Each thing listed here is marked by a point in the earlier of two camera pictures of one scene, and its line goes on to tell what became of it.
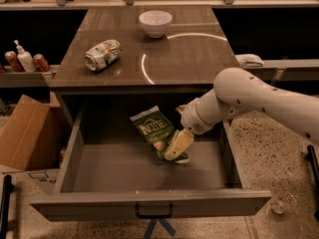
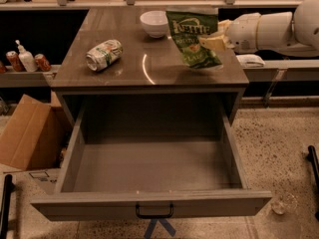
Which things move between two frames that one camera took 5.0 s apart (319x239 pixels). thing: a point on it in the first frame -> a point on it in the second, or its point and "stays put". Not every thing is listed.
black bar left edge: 8,187 stays put
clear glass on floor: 283,202 stays put
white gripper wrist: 192,118 -> 243,34
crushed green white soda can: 102,55 stays put
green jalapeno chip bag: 159,131 -> 187,25
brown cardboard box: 35,134 stays put
